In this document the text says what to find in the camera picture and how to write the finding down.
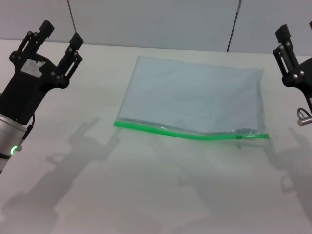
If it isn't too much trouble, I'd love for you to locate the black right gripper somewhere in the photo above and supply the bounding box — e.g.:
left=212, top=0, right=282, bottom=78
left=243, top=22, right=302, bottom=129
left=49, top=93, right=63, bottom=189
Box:
left=272, top=21, right=312, bottom=115

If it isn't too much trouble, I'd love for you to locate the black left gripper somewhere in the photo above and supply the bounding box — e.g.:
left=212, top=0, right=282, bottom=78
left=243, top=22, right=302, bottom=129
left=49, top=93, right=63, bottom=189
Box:
left=0, top=20, right=85, bottom=126

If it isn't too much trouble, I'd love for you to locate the clear document bag green zipper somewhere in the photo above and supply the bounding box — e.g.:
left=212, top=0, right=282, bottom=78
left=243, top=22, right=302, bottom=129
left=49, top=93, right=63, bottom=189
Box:
left=113, top=55, right=271, bottom=142

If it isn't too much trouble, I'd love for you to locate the silver cable connector plug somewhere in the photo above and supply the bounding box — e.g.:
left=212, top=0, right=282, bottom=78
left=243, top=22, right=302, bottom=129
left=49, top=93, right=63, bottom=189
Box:
left=295, top=108, right=312, bottom=127

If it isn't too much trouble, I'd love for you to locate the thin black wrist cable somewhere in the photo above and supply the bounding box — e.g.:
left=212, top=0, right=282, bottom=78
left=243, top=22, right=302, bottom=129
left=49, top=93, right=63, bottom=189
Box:
left=22, top=114, right=36, bottom=140

